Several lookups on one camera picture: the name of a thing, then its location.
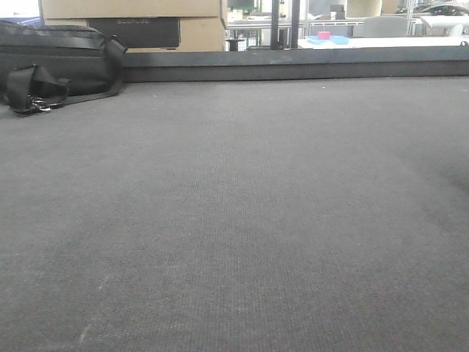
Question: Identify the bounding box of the pink block far table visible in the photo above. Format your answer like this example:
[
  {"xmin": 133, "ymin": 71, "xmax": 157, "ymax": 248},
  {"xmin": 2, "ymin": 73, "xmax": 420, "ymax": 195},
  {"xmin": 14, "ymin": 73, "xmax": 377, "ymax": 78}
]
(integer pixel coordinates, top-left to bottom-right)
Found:
[{"xmin": 317, "ymin": 31, "xmax": 331, "ymax": 40}]

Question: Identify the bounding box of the black vertical pole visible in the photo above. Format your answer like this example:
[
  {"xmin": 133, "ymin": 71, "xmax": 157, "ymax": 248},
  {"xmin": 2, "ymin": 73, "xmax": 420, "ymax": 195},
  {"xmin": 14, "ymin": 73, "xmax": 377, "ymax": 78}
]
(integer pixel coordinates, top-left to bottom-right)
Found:
[{"xmin": 270, "ymin": 0, "xmax": 279, "ymax": 50}]

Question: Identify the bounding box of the light blue tray far table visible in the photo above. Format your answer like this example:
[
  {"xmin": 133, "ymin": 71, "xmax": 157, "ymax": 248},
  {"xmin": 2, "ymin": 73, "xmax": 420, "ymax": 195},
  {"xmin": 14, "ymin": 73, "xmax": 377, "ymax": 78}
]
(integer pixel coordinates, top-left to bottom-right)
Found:
[{"xmin": 306, "ymin": 34, "xmax": 350, "ymax": 45}]

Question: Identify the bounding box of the black fabric bag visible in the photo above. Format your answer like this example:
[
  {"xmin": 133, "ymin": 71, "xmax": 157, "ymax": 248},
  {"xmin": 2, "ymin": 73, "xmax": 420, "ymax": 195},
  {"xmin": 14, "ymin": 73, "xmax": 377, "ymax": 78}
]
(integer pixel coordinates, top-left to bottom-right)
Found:
[{"xmin": 1, "ymin": 21, "xmax": 127, "ymax": 114}]

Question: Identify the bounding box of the upper cardboard box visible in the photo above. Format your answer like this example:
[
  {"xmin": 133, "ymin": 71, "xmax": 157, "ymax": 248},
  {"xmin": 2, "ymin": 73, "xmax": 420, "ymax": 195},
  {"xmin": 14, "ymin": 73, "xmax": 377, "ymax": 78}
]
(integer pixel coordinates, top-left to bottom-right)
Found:
[{"xmin": 41, "ymin": 0, "xmax": 227, "ymax": 19}]

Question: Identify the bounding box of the white far table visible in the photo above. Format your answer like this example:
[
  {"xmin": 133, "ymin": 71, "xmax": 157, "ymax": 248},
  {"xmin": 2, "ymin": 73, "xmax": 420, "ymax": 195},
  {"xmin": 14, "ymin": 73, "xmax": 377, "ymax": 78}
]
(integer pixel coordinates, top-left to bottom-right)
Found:
[{"xmin": 298, "ymin": 37, "xmax": 468, "ymax": 49}]

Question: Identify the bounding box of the dark platform edge rail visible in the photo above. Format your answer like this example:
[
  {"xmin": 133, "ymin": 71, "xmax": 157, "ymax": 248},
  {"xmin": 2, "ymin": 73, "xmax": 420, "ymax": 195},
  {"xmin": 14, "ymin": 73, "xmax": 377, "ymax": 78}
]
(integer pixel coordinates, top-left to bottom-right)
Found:
[{"xmin": 123, "ymin": 43, "xmax": 468, "ymax": 83}]

